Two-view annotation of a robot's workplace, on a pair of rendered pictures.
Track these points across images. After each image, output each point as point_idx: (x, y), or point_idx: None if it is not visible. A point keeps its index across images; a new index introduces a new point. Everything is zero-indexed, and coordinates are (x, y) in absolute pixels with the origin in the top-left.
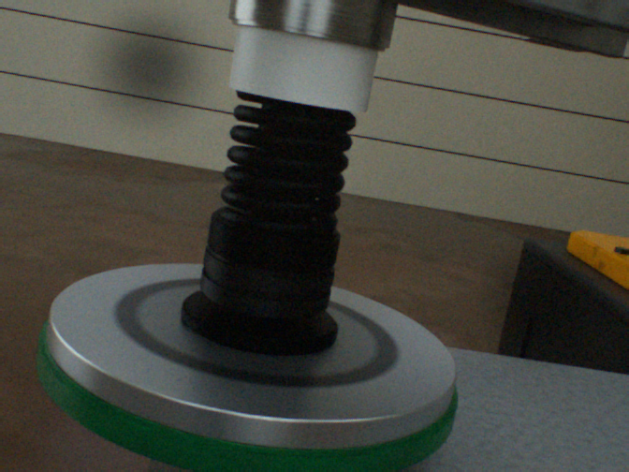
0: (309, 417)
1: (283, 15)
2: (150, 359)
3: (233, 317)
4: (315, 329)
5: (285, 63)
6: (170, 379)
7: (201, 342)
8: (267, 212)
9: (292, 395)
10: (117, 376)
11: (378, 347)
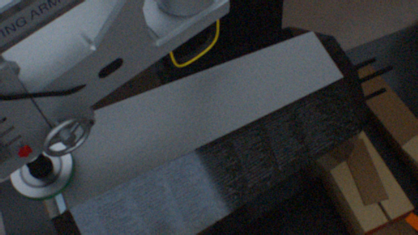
0: (54, 190)
1: None
2: (31, 189)
3: None
4: (49, 167)
5: None
6: (36, 192)
7: (35, 179)
8: (34, 167)
9: (51, 187)
10: (30, 196)
11: (59, 162)
